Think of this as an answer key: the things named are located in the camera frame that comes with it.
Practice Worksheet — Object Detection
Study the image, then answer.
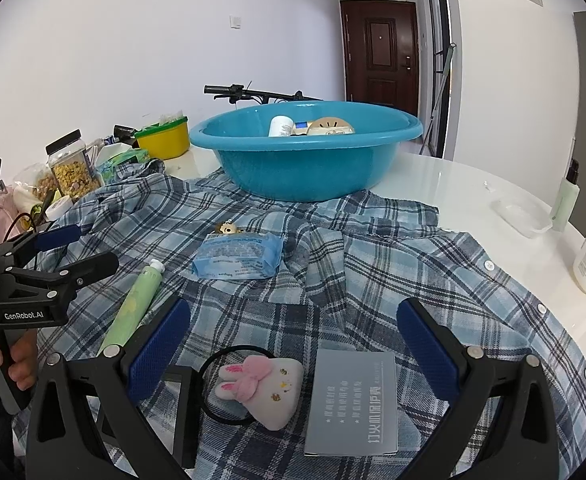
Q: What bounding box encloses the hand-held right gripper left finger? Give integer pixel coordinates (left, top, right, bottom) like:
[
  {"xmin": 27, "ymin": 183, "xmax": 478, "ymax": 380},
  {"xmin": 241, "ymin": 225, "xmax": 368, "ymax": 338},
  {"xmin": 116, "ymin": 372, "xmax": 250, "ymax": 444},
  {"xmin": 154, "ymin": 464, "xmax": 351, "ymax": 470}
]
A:
[{"xmin": 25, "ymin": 294, "xmax": 198, "ymax": 480}]

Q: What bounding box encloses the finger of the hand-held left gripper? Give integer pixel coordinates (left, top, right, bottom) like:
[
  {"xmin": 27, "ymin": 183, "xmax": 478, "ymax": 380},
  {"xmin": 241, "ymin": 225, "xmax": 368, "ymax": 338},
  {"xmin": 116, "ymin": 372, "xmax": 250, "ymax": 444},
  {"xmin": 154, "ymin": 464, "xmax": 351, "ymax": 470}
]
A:
[
  {"xmin": 0, "ymin": 224, "xmax": 82, "ymax": 268},
  {"xmin": 5, "ymin": 252, "xmax": 120, "ymax": 311}
]

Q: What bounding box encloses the pink cloth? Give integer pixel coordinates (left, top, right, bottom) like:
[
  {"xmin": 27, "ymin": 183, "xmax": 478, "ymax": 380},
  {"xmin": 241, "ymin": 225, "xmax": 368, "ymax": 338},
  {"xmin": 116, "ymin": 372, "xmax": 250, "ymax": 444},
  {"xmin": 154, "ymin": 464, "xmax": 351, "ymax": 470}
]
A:
[{"xmin": 0, "ymin": 185, "xmax": 28, "ymax": 246}]

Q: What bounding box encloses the mop with pale handle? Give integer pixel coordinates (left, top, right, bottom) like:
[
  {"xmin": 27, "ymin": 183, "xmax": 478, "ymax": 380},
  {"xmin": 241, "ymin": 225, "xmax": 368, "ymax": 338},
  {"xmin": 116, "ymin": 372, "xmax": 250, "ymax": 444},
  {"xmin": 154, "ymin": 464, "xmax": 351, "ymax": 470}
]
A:
[{"xmin": 419, "ymin": 42, "xmax": 458, "ymax": 156}]

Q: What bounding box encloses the black cable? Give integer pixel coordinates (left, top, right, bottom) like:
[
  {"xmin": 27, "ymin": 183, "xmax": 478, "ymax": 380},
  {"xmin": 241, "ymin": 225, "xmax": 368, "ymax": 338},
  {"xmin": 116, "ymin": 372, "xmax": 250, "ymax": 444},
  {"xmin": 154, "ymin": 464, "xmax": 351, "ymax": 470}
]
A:
[{"xmin": 3, "ymin": 210, "xmax": 38, "ymax": 241}]

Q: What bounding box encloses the green tissue box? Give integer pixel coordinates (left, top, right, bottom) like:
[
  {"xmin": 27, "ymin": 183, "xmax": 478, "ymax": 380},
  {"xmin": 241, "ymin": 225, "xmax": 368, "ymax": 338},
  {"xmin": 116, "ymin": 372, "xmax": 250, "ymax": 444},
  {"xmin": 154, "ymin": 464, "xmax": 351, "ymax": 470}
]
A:
[{"xmin": 97, "ymin": 154, "xmax": 148, "ymax": 186}]

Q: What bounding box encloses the pink white bunny hair tie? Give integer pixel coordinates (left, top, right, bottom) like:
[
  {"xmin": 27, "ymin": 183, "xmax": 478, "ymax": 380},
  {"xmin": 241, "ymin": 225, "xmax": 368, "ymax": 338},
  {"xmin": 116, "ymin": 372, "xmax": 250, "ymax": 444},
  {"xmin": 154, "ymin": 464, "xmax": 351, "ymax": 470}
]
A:
[{"xmin": 198, "ymin": 345, "xmax": 304, "ymax": 432}]

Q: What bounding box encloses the clear plastic container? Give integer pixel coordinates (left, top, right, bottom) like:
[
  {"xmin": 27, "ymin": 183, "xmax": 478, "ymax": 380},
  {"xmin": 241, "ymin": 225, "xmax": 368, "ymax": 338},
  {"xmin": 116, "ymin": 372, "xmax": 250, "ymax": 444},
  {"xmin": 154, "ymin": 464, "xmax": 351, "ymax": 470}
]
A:
[{"xmin": 490, "ymin": 195, "xmax": 551, "ymax": 238}]

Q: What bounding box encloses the tan round perforated case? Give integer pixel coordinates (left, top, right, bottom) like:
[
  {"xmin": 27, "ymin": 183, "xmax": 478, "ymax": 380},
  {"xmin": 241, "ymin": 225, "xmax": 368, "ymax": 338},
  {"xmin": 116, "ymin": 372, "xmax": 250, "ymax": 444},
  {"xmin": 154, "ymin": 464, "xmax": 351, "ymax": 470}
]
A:
[{"xmin": 305, "ymin": 117, "xmax": 356, "ymax": 136}]

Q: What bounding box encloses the black framed glass door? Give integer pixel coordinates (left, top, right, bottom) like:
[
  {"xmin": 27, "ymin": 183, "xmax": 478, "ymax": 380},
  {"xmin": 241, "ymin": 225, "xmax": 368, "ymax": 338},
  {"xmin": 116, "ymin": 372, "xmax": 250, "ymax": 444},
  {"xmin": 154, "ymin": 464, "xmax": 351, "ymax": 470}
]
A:
[{"xmin": 420, "ymin": 0, "xmax": 458, "ymax": 158}]

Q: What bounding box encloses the person's left hand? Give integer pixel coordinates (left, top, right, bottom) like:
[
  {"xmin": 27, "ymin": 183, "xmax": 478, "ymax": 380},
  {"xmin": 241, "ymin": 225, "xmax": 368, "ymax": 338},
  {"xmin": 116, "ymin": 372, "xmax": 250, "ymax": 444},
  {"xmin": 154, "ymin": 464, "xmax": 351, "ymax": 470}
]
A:
[{"xmin": 0, "ymin": 332, "xmax": 38, "ymax": 391}]

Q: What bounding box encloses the dark red door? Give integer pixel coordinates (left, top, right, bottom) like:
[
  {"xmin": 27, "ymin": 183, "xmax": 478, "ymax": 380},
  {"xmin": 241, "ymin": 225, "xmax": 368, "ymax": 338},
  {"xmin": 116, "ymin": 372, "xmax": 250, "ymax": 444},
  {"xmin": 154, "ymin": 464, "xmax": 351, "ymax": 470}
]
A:
[{"xmin": 339, "ymin": 0, "xmax": 420, "ymax": 117}]

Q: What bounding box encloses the grey paper box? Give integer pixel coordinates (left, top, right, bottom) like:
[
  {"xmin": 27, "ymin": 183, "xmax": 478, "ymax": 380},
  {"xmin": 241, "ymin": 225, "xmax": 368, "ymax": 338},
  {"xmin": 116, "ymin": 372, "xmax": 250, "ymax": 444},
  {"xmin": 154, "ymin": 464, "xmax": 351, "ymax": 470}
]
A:
[{"xmin": 304, "ymin": 349, "xmax": 400, "ymax": 457}]

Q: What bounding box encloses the clear jar of cereal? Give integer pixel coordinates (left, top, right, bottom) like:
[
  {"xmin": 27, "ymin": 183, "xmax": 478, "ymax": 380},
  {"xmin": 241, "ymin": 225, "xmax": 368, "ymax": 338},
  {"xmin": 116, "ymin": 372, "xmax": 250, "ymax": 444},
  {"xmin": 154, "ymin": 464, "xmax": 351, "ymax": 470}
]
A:
[{"xmin": 45, "ymin": 129, "xmax": 98, "ymax": 204}]

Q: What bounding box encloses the clear bag of nuts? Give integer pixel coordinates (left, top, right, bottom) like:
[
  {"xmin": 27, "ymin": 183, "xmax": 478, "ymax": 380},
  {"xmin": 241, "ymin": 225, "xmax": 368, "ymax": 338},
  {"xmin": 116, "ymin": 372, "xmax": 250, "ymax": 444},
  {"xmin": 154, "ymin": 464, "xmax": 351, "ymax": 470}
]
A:
[{"xmin": 13, "ymin": 162, "xmax": 61, "ymax": 216}]

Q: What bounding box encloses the black bicycle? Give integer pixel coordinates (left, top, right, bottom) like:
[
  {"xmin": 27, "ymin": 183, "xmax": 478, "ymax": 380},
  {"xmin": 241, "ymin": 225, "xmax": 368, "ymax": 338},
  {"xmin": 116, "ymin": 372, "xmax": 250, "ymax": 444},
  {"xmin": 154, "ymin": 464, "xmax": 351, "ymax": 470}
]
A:
[{"xmin": 204, "ymin": 84, "xmax": 324, "ymax": 107}]

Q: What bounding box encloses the pale green pump bottle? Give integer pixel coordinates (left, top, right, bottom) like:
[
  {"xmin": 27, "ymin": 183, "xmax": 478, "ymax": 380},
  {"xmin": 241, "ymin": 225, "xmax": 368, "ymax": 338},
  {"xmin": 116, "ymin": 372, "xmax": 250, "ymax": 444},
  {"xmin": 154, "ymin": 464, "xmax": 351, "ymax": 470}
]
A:
[{"xmin": 550, "ymin": 159, "xmax": 581, "ymax": 232}]

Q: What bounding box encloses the blue plastic basin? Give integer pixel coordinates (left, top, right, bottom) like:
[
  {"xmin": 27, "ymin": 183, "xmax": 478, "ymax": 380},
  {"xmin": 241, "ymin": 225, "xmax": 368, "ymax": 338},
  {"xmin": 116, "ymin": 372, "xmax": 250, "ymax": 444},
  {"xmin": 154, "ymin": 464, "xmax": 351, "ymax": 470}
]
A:
[{"xmin": 189, "ymin": 101, "xmax": 424, "ymax": 202}]

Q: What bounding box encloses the pale green tube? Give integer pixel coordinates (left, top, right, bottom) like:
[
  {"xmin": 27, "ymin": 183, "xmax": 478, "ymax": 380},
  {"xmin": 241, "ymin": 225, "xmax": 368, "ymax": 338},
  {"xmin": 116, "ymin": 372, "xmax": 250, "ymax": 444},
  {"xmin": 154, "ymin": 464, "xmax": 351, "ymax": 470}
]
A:
[{"xmin": 96, "ymin": 259, "xmax": 166, "ymax": 358}]

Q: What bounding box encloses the yellow tub with green rim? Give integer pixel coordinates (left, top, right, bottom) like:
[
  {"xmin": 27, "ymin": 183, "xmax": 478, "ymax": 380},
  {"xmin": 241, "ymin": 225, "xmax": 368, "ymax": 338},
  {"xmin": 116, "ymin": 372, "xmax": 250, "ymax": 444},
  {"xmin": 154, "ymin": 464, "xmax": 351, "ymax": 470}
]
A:
[{"xmin": 134, "ymin": 115, "xmax": 190, "ymax": 161}]

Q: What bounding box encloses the white plastic bottle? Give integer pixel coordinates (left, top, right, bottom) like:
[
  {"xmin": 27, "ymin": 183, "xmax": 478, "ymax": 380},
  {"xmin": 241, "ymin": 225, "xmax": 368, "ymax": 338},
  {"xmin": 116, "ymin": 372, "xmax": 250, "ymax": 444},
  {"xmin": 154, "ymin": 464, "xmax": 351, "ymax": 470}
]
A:
[{"xmin": 268, "ymin": 115, "xmax": 294, "ymax": 138}]

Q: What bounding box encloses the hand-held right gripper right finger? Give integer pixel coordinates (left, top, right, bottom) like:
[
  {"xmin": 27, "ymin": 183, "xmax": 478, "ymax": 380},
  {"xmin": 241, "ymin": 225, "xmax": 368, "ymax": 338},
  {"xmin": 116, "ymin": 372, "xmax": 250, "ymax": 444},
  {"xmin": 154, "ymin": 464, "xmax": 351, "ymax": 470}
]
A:
[{"xmin": 395, "ymin": 297, "xmax": 561, "ymax": 480}]

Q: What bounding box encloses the blue plaid shirt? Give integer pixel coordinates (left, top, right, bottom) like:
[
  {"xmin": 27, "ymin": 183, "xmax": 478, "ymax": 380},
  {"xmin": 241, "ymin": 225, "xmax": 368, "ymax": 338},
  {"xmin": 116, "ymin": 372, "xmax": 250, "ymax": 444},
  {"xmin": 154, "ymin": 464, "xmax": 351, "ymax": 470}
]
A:
[{"xmin": 13, "ymin": 157, "xmax": 586, "ymax": 480}]

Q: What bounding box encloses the light blue wipes packet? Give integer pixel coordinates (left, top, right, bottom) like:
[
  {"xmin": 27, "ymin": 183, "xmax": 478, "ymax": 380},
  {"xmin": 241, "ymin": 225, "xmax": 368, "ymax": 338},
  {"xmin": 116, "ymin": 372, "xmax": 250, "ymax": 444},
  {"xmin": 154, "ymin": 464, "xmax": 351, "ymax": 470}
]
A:
[{"xmin": 192, "ymin": 231, "xmax": 284, "ymax": 280}]

